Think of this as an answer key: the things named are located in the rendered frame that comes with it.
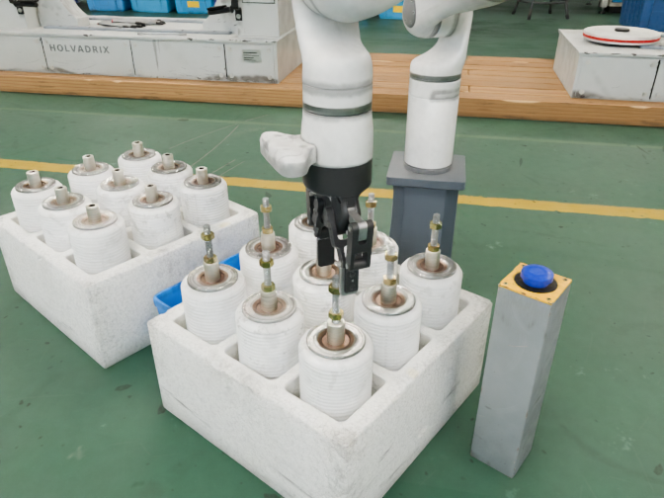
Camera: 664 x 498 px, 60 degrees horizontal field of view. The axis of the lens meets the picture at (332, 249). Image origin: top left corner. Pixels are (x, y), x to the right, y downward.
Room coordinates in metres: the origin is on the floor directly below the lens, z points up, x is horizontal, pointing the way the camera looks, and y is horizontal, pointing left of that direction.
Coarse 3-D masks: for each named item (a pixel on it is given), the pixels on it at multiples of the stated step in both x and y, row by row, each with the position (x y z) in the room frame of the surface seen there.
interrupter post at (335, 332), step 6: (342, 318) 0.59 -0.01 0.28; (330, 324) 0.58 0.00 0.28; (336, 324) 0.58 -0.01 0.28; (342, 324) 0.58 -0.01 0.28; (330, 330) 0.58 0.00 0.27; (336, 330) 0.57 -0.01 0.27; (342, 330) 0.58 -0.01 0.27; (330, 336) 0.58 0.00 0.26; (336, 336) 0.57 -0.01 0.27; (342, 336) 0.58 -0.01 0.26; (330, 342) 0.58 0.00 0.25; (336, 342) 0.57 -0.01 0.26; (342, 342) 0.58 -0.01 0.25
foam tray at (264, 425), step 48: (192, 336) 0.68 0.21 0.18; (432, 336) 0.68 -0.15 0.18; (480, 336) 0.75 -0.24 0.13; (192, 384) 0.66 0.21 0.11; (240, 384) 0.59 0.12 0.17; (288, 384) 0.58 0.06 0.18; (384, 384) 0.58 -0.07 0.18; (432, 384) 0.63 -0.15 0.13; (240, 432) 0.59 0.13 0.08; (288, 432) 0.53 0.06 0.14; (336, 432) 0.50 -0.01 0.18; (384, 432) 0.54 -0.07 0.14; (432, 432) 0.65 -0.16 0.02; (288, 480) 0.54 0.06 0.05; (336, 480) 0.48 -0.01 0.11; (384, 480) 0.55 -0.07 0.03
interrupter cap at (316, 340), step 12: (324, 324) 0.61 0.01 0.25; (348, 324) 0.61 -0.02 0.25; (312, 336) 0.59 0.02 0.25; (324, 336) 0.59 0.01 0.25; (348, 336) 0.59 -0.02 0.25; (360, 336) 0.59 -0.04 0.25; (312, 348) 0.56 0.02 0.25; (324, 348) 0.57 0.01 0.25; (336, 348) 0.57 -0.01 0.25; (348, 348) 0.56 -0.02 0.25; (360, 348) 0.56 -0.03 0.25
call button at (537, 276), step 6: (534, 264) 0.64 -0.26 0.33; (522, 270) 0.63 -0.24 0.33; (528, 270) 0.63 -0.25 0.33; (534, 270) 0.63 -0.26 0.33; (540, 270) 0.63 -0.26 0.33; (546, 270) 0.63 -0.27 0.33; (522, 276) 0.62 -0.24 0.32; (528, 276) 0.61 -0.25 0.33; (534, 276) 0.61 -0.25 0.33; (540, 276) 0.61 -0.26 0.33; (546, 276) 0.61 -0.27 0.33; (552, 276) 0.61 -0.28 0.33; (528, 282) 0.61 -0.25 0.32; (534, 282) 0.61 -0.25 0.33; (540, 282) 0.60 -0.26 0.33; (546, 282) 0.60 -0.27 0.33; (540, 288) 0.61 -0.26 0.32
